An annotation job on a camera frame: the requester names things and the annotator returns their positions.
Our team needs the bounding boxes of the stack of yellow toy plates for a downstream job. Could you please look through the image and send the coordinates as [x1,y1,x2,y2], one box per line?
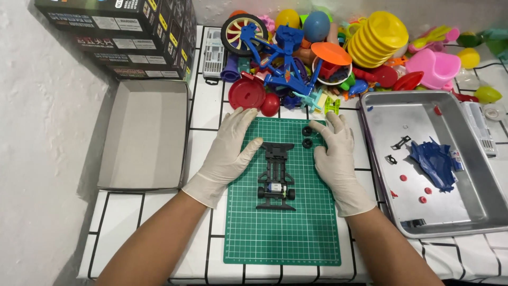
[347,10,410,69]

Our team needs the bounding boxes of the lime green toy piece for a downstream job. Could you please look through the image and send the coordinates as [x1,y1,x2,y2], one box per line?
[323,97,341,116]

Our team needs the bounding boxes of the purple plastic toy piece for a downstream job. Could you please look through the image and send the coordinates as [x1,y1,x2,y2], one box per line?
[220,53,241,83]

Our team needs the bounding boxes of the yellow plastic ball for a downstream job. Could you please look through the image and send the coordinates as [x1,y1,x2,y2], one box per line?
[457,47,481,70]

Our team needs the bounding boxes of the person's left hand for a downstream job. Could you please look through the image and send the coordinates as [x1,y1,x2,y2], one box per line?
[182,106,264,209]

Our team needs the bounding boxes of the red round plastic lid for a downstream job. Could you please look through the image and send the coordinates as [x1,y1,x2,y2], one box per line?
[228,77,267,111]

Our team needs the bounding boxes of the heap of colourful plastic toys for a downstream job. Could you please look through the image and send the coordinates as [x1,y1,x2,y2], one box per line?
[220,3,508,118]

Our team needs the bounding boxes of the white black-grid tablecloth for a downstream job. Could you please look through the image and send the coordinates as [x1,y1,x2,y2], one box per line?
[77,25,508,286]

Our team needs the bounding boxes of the clear round lid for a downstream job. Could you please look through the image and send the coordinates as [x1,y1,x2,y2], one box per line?
[482,104,504,122]

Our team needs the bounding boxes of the yellow plastic egg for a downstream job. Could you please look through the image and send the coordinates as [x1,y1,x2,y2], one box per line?
[275,8,301,31]

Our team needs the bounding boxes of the green cutting mat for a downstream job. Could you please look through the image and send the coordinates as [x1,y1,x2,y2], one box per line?
[223,117,342,266]

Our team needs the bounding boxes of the open grey cardboard box tray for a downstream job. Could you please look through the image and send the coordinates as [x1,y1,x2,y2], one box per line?
[97,79,191,192]

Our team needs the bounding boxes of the red toy paddle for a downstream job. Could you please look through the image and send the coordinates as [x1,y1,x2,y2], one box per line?
[353,64,399,88]

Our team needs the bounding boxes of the teal toy piece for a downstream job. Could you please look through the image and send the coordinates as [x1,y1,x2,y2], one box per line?
[293,89,324,112]

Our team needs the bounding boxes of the metal baking tray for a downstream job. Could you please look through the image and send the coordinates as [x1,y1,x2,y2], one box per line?
[359,90,508,239]

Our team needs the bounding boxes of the black toy car chassis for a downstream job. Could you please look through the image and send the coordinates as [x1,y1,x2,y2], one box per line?
[256,142,297,211]

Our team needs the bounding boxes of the black plastic bracket part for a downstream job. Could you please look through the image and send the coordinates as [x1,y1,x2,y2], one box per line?
[391,135,412,151]

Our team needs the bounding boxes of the person's right hand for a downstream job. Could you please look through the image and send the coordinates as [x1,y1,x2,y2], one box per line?
[309,111,377,217]

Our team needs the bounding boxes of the white bowl of toy pieces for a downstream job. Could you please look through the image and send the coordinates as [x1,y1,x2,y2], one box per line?
[312,56,353,86]

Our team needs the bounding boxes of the red plastic ball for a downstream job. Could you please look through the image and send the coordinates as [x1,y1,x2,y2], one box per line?
[260,92,282,118]

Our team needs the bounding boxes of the red toy leaf dish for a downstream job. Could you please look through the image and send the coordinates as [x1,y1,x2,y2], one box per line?
[392,70,425,91]

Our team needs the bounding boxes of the blue toy bicycle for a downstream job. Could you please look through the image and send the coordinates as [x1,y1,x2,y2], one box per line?
[220,14,323,97]

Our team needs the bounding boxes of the blue plastic egg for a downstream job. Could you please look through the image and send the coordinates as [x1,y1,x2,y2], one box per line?
[302,10,331,43]

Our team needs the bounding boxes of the white screwdriver bit case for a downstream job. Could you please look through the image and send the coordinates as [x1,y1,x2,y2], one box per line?
[202,27,227,80]

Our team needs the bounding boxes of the yellow-green toy lemon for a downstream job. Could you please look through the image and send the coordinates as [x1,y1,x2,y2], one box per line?
[474,85,503,104]

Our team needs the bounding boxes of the orange plastic disc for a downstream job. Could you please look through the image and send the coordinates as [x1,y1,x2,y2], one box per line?
[310,41,353,66]

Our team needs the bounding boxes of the pink toy seat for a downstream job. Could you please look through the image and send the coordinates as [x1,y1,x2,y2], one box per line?
[404,48,462,91]

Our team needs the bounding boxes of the blue toy car body shell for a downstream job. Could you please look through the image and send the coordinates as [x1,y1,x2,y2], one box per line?
[409,137,458,194]

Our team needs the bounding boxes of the black printed carton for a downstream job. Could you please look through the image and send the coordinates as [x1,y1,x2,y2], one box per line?
[105,53,194,83]
[34,0,198,45]
[71,24,197,58]
[90,40,196,70]

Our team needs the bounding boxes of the clear plastic tool case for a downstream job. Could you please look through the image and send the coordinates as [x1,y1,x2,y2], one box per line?
[460,101,499,157]

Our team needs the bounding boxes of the small white blue battery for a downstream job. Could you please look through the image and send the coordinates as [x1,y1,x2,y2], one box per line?
[449,149,465,172]

